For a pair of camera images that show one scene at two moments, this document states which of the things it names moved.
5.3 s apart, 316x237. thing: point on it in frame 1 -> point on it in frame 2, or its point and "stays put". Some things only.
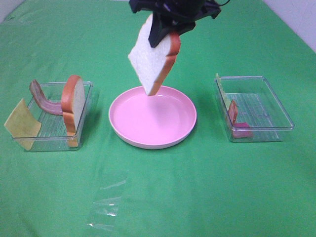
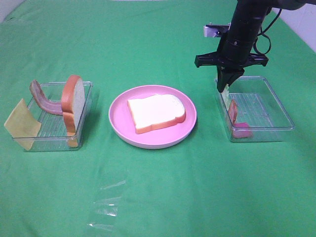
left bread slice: x=73 y=98 stays put
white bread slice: x=152 y=64 -> x=156 y=111
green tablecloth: x=209 y=186 stays put
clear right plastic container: x=252 y=111 stays put
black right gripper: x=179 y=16 -> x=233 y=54
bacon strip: x=240 y=130 stays put
